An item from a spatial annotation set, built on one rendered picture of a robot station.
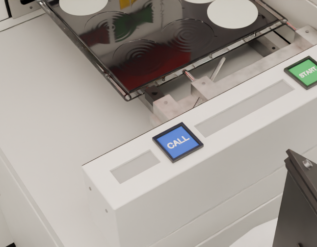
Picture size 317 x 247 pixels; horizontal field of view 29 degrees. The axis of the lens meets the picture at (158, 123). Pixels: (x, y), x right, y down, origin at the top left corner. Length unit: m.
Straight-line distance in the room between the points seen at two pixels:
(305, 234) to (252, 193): 0.29
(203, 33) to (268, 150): 0.30
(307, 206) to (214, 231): 0.35
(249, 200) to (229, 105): 0.20
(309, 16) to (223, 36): 0.17
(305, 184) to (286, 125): 0.26
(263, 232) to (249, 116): 0.19
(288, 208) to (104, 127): 0.44
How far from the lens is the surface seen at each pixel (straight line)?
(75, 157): 1.10
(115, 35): 1.20
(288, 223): 0.85
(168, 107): 1.04
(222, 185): 0.99
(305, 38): 1.19
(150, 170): 0.89
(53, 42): 1.33
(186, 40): 1.18
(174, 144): 0.91
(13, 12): 1.36
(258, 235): 1.00
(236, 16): 1.24
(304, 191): 0.75
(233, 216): 1.10
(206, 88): 1.07
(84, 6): 1.28
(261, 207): 1.14
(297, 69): 1.04
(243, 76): 1.14
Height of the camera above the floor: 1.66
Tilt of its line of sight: 48 degrees down
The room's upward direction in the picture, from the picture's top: 3 degrees counter-clockwise
